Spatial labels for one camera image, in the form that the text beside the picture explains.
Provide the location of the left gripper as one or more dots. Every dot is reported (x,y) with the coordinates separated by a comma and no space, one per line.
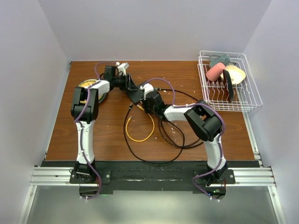
(129,85)

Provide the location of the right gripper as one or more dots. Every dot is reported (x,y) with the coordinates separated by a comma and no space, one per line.
(144,103)

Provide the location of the black network switch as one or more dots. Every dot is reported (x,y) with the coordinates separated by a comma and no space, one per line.
(135,94)

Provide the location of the black cable teal plugs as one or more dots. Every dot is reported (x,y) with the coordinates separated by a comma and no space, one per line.
(174,94)

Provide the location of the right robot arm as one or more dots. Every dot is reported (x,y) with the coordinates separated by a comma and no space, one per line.
(206,123)

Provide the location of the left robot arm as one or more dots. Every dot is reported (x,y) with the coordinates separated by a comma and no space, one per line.
(85,110)

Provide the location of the yellow woven plate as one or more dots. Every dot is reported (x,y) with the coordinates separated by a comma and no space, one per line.
(89,82)

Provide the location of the pink cup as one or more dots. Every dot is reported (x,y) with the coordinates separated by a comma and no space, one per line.
(214,73)

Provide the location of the grey-green mug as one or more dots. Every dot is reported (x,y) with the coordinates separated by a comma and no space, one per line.
(215,59)

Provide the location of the dark brown plate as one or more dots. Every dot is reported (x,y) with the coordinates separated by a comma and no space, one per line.
(228,80)

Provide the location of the cream bowl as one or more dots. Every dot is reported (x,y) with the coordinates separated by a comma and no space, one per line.
(236,75)

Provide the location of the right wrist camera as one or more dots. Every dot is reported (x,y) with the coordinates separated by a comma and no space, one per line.
(146,88)

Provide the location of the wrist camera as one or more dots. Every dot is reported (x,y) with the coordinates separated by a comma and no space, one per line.
(122,68)
(146,88)

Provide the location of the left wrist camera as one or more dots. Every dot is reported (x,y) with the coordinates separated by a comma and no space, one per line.
(122,68)

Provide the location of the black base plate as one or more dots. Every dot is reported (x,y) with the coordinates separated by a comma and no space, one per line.
(141,176)

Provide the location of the white wire dish rack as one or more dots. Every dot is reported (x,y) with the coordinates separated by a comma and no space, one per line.
(234,89)

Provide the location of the aluminium frame rail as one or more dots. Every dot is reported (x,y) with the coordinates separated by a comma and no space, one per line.
(250,173)

